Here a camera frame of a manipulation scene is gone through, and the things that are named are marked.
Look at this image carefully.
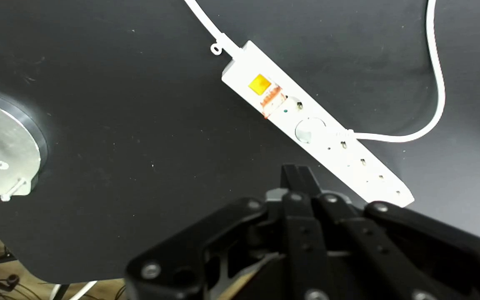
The white power strip adaptor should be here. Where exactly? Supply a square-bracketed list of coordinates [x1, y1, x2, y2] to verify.
[221, 42, 415, 207]

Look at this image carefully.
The white kettle cord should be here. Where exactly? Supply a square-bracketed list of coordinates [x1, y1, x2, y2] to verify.
[351, 0, 448, 146]

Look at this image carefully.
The white power strip supply cable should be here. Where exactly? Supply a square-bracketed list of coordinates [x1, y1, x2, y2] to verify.
[183, 0, 245, 59]

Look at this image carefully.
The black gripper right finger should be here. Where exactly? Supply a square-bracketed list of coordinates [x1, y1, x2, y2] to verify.
[280, 166, 480, 300]

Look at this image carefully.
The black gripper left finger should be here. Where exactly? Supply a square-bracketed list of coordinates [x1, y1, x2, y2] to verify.
[123, 199, 285, 300]

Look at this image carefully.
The round metal base plate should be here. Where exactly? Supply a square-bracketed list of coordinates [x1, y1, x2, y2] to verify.
[0, 94, 48, 202]

